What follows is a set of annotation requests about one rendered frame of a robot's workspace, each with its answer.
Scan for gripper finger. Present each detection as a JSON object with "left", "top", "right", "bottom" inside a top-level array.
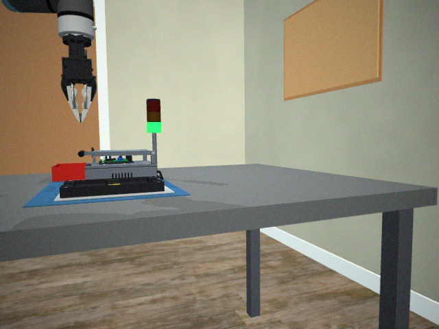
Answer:
[
  {"left": 81, "top": 76, "right": 97, "bottom": 123},
  {"left": 61, "top": 77, "right": 81, "bottom": 123}
]

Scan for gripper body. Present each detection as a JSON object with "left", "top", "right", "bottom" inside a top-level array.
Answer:
[{"left": 62, "top": 34, "right": 93, "bottom": 85}]

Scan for red bin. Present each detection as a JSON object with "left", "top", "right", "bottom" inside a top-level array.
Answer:
[{"left": 51, "top": 163, "right": 86, "bottom": 182}]

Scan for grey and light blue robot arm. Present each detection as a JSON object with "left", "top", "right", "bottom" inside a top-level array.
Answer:
[{"left": 1, "top": 0, "right": 97, "bottom": 41}]

